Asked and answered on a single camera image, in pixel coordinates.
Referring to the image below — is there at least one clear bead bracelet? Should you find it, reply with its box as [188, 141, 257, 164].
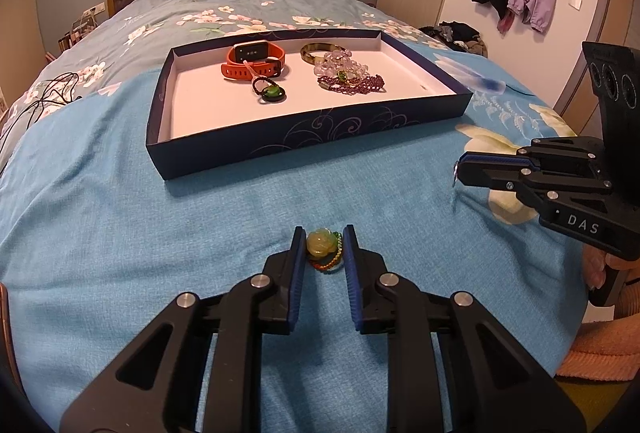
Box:
[314, 50, 371, 81]

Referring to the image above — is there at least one dark clothes pile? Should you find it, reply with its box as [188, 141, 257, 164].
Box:
[419, 20, 491, 59]

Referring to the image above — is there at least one purple bead bracelet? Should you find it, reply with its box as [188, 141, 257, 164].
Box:
[317, 73, 386, 95]

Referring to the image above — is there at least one jade pendant with coloured beads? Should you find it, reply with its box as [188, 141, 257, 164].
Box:
[306, 227, 346, 271]

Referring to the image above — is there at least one brass bangle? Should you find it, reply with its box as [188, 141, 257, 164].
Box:
[300, 42, 351, 64]

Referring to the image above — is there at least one blue floral bedspread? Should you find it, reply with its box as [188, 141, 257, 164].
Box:
[0, 0, 588, 433]

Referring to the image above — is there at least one person's right hand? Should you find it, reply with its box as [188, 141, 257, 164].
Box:
[582, 245, 640, 292]

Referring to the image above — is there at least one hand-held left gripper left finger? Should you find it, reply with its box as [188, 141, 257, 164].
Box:
[59, 225, 307, 433]

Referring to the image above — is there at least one orange smartwatch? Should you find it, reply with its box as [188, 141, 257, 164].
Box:
[221, 40, 287, 81]

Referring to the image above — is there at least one beige wardrobe door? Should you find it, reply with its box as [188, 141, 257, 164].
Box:
[552, 0, 640, 139]

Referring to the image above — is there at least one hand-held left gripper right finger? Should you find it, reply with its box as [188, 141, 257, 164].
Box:
[341, 224, 587, 433]

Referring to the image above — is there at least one person's yellow jacket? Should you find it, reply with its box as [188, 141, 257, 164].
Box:
[555, 375, 640, 433]

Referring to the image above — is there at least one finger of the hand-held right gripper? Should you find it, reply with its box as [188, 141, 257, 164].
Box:
[457, 137, 607, 166]
[457, 162, 613, 209]

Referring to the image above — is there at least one person's right forearm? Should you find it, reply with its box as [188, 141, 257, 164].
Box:
[555, 270, 640, 384]

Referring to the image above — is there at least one black cable bundle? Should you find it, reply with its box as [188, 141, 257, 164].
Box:
[0, 72, 83, 164]

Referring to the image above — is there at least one dark blue box tray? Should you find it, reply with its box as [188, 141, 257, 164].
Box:
[145, 28, 473, 181]

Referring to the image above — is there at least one black cord green pendant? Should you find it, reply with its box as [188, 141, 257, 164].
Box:
[251, 77, 288, 105]

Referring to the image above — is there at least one row of cosmetic bottles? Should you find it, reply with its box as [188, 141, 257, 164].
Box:
[57, 6, 108, 54]

